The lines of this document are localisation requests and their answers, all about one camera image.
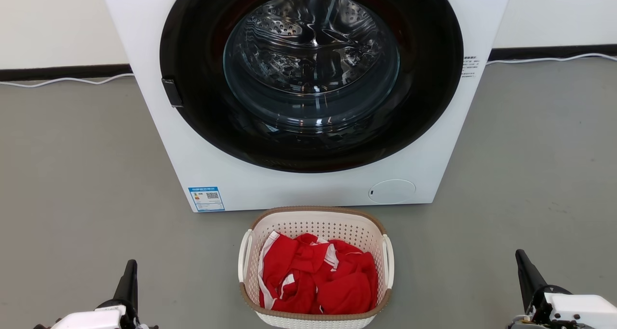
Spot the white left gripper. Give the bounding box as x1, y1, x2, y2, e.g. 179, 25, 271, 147
33, 260, 159, 329

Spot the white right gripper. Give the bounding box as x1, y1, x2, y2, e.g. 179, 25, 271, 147
507, 249, 617, 329

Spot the white laundry basket brown rim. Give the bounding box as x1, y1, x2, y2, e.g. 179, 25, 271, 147
238, 206, 395, 329

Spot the red and white garment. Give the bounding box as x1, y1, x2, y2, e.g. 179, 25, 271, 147
258, 231, 379, 315

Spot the blue energy label sticker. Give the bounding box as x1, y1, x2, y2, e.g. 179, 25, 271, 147
188, 187, 226, 212

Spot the white front-load washing machine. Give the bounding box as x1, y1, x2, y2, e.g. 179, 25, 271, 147
99, 0, 515, 213

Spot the round white filter cover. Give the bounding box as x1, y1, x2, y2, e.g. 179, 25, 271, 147
368, 179, 416, 205

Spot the black door latch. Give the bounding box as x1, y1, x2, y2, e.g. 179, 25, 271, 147
161, 79, 184, 109

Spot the small text sticker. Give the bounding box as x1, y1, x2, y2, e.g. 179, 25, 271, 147
461, 55, 481, 79

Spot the black round washer door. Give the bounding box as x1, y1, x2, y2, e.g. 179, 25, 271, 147
160, 0, 464, 174

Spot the white floor cable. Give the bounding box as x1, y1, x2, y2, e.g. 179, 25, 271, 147
486, 53, 617, 66
0, 73, 134, 88

